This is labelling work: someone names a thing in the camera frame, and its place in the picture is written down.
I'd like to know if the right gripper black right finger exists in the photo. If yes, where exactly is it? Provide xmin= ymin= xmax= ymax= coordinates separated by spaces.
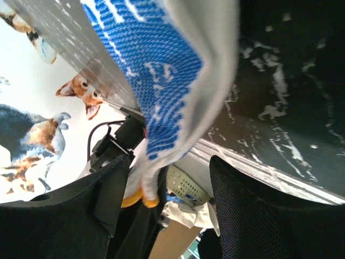
xmin=209 ymin=155 xmax=344 ymax=258

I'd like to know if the blue dotted white glove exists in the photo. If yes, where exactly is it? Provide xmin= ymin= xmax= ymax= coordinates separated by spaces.
xmin=81 ymin=1 xmax=240 ymax=208

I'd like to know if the aluminium front rail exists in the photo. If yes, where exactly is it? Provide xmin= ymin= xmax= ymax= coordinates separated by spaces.
xmin=185 ymin=139 xmax=344 ymax=205

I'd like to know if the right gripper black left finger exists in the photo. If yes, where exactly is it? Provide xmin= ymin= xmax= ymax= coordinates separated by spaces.
xmin=1 ymin=156 xmax=129 ymax=258

